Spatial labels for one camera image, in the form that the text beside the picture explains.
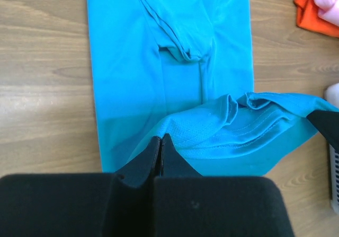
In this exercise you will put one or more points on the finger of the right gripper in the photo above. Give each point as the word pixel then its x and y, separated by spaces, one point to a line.
pixel 326 122

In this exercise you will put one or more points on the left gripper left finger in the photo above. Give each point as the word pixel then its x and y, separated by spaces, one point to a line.
pixel 143 167

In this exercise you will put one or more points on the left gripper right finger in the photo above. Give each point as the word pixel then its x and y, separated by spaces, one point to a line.
pixel 172 164

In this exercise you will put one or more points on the teal t shirt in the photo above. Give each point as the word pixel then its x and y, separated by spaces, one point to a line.
pixel 185 68

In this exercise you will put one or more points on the white plastic laundry basket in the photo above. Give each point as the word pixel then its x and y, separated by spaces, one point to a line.
pixel 334 174

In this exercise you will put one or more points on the orange folded t shirt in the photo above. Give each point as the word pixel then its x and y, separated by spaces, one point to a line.
pixel 307 18

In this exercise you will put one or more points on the pink folded t shirt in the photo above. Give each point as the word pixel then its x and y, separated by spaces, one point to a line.
pixel 328 10

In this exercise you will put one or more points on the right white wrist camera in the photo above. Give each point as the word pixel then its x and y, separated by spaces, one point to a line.
pixel 332 94

